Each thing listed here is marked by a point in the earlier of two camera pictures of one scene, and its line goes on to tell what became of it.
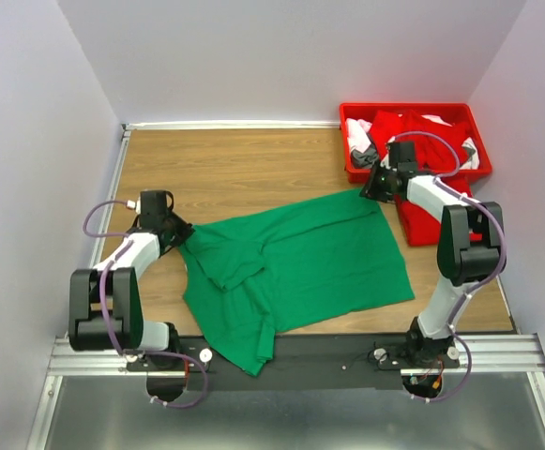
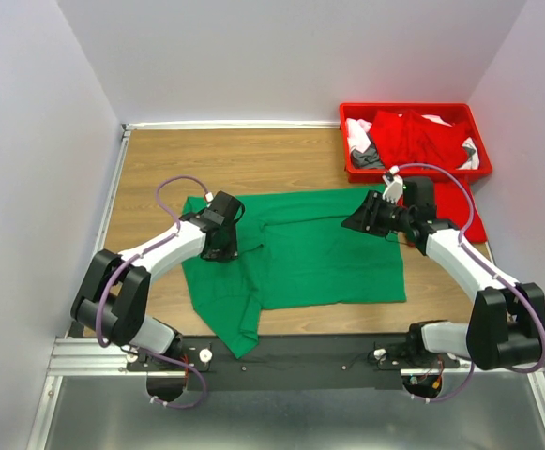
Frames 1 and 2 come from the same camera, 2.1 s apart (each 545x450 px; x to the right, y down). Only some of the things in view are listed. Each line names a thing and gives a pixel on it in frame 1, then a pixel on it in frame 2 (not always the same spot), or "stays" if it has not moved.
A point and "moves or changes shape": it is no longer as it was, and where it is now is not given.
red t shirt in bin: x=437 y=146 stays
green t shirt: x=250 y=276 moves or changes shape
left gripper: x=178 y=230 to x=220 y=245
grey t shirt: x=366 y=159 stays
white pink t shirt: x=357 y=133 stays
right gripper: x=373 y=185 to x=371 y=214
